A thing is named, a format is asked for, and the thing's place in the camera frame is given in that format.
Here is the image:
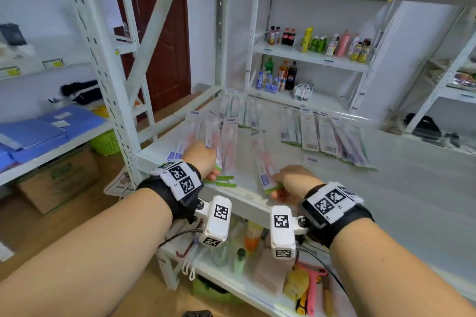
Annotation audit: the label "pile of snack packets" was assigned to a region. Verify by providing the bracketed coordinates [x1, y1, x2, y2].
[453, 71, 476, 89]

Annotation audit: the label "black right camera cable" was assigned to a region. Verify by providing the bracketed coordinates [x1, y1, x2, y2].
[296, 246, 349, 295]

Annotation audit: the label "green plastic basket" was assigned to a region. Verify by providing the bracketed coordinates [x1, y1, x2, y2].
[89, 129, 121, 156]

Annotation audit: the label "clear plastic bottle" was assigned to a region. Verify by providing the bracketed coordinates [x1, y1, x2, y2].
[212, 244, 230, 267]

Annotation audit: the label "cluster of water and soda bottles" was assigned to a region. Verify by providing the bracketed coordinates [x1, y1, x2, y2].
[255, 57, 299, 94]

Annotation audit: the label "black shoes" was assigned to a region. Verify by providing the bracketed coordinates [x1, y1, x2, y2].
[59, 80, 103, 106]

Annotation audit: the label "cluster of small white cartons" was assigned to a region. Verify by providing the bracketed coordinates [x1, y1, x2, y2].
[292, 82, 315, 101]

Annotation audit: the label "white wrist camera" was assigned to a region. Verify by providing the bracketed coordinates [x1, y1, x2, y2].
[270, 205, 309, 260]
[195, 195, 233, 248]

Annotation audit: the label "orange plastic bottle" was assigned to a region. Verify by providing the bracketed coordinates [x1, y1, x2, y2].
[243, 220, 265, 253]

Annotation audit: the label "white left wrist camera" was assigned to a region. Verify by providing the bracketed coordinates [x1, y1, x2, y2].
[195, 195, 233, 248]

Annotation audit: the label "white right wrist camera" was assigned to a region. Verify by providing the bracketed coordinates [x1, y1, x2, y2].
[270, 205, 309, 260]

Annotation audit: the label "stack of blue folders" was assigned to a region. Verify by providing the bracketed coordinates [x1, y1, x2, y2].
[0, 105, 107, 172]

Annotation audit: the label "green printed cardboard box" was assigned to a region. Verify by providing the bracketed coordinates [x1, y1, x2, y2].
[14, 146, 102, 215]

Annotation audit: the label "yellow plastic bottle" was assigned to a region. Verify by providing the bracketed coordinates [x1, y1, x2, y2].
[282, 266, 310, 303]

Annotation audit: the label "person's left forearm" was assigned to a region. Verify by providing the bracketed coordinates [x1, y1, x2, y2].
[0, 188, 174, 317]

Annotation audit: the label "pink toothbrush packet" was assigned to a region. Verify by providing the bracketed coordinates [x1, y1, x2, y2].
[251, 134, 284, 194]

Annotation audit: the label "black right wrist strap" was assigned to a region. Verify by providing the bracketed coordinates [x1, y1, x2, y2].
[300, 181, 375, 249]

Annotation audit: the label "red-brown wooden door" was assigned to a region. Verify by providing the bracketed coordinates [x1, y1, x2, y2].
[105, 0, 192, 113]

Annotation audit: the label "row of colourful bottles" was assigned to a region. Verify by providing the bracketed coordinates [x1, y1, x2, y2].
[267, 26, 372, 64]

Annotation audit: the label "pink plastic scraper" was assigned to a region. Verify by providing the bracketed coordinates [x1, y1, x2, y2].
[296, 259, 330, 316]

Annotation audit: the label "person's right hand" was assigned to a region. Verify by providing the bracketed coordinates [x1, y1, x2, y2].
[270, 165, 324, 205]

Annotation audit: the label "black pouch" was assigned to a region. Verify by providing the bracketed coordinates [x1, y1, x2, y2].
[403, 113, 441, 139]

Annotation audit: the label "person's left hand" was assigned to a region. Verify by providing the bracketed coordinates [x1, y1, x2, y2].
[182, 141, 221, 182]

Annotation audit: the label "green bag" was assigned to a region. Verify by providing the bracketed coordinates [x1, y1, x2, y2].
[191, 275, 242, 305]

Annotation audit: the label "black left wrist strap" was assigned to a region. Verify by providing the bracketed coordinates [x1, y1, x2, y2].
[135, 159, 205, 224]

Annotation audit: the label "black mesh pen holder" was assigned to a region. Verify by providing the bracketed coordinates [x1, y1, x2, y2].
[0, 23, 27, 46]

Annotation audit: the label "black left camera cable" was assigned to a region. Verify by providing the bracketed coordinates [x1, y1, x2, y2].
[159, 229, 204, 249]

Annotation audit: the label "pile of mixed toothbrush packets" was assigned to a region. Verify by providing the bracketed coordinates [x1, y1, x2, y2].
[279, 106, 376, 171]

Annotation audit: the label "white cord loop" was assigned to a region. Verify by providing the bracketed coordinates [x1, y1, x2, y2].
[182, 244, 201, 281]

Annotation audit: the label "stack of pink cloths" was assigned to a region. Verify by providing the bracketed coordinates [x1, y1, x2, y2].
[254, 248, 289, 295]

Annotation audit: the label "white drinks shelving unit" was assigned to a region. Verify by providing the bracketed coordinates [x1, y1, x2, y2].
[245, 0, 402, 117]

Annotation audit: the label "person's right forearm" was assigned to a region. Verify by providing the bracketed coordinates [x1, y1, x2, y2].
[330, 218, 476, 317]

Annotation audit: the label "white snack shelving unit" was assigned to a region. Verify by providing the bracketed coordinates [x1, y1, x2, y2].
[403, 30, 476, 150]

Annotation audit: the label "red handled brush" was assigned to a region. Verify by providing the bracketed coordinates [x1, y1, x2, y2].
[175, 237, 200, 258]

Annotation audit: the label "black camera cable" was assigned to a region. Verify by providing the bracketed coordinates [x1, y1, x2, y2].
[296, 246, 349, 295]
[159, 229, 204, 249]

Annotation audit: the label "cartoon print bag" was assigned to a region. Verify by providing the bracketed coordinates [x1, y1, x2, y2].
[104, 168, 136, 199]

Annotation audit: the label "row of pink toothbrush packets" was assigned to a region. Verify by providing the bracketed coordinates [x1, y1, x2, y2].
[166, 110, 238, 187]

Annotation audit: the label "small green bottle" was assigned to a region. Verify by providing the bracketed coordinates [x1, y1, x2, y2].
[233, 248, 247, 275]

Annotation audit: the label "white metal shelf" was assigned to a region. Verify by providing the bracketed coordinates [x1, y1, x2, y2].
[58, 0, 476, 317]

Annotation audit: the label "hanging paper sheets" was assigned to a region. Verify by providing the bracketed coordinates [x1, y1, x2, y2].
[104, 0, 123, 28]

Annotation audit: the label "white stationery rack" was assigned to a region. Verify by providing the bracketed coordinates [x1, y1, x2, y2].
[0, 0, 155, 187]

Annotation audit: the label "black wrist strap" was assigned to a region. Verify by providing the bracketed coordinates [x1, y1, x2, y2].
[300, 181, 375, 249]
[135, 159, 205, 224]

